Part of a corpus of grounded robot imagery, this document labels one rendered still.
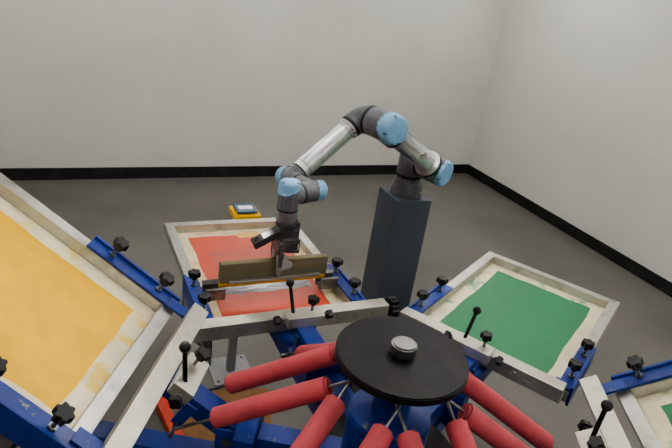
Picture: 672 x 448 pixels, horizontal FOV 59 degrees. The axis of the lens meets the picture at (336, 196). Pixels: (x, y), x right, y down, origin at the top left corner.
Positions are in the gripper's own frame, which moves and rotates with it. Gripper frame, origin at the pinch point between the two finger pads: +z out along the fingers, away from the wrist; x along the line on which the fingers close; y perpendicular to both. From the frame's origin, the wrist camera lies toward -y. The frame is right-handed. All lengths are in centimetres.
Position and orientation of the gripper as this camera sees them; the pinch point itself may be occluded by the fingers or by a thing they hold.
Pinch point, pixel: (274, 270)
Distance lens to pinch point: 220.0
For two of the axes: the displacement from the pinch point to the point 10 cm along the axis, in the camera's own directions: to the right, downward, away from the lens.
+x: -4.0, -3.9, 8.3
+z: -1.4, 9.2, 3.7
